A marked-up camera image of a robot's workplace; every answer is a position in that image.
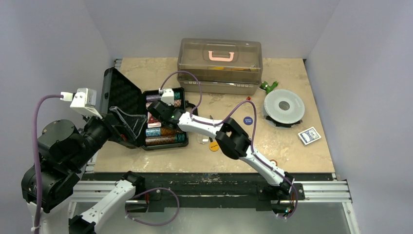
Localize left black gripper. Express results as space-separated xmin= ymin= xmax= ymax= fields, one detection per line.
xmin=69 ymin=104 xmax=147 ymax=169

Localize clear acrylic dealer button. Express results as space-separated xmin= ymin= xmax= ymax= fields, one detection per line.
xmin=197 ymin=134 xmax=210 ymax=144

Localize blue playing card deck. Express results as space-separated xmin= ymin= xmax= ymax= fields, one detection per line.
xmin=298 ymin=127 xmax=321 ymax=145

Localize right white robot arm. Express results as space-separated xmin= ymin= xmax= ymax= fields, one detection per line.
xmin=148 ymin=100 xmax=297 ymax=198

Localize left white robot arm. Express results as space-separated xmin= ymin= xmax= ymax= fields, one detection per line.
xmin=21 ymin=107 xmax=147 ymax=234

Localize red playing card deck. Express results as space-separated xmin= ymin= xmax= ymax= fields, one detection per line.
xmin=147 ymin=112 xmax=162 ymax=128

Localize top chip row purple green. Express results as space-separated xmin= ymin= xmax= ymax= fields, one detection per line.
xmin=146 ymin=92 xmax=181 ymax=102

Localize bottom chip row brown green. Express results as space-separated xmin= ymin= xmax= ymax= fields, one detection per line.
xmin=145 ymin=134 xmax=186 ymax=146

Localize orange black pliers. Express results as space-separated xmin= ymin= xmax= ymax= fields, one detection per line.
xmin=208 ymin=115 xmax=216 ymax=142

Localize black poker chip case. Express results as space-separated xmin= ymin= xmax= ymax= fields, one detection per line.
xmin=100 ymin=67 xmax=189 ymax=151

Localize orange big blind button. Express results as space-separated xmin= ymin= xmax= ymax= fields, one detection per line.
xmin=209 ymin=141 xmax=220 ymax=152

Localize translucent brown storage box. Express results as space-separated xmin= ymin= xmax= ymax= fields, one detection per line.
xmin=177 ymin=38 xmax=263 ymax=96

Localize blue small blind button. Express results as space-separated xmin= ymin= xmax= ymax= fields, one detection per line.
xmin=243 ymin=117 xmax=254 ymax=126

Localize green toy figure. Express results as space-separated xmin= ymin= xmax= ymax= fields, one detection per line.
xmin=259 ymin=81 xmax=279 ymax=94

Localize white filament spool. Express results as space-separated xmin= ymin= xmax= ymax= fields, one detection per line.
xmin=262 ymin=89 xmax=305 ymax=128

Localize red poker chip front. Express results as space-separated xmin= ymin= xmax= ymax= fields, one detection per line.
xmin=270 ymin=159 xmax=278 ymax=166

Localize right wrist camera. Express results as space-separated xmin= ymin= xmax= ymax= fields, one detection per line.
xmin=158 ymin=88 xmax=175 ymax=106

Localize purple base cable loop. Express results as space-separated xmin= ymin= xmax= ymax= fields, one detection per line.
xmin=125 ymin=187 xmax=180 ymax=227

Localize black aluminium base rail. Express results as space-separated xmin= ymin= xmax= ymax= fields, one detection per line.
xmin=69 ymin=172 xmax=352 ymax=214

